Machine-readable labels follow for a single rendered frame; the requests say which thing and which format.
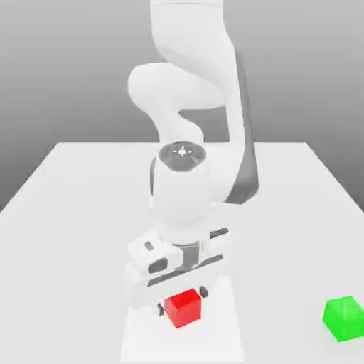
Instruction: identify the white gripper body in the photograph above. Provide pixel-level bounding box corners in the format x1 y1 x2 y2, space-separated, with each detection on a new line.
123 237 235 310

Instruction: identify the small red cube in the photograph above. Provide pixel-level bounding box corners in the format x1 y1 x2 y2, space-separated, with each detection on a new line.
164 287 203 330

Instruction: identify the small green cube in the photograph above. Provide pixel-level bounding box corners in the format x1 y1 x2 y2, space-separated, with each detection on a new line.
322 295 364 343

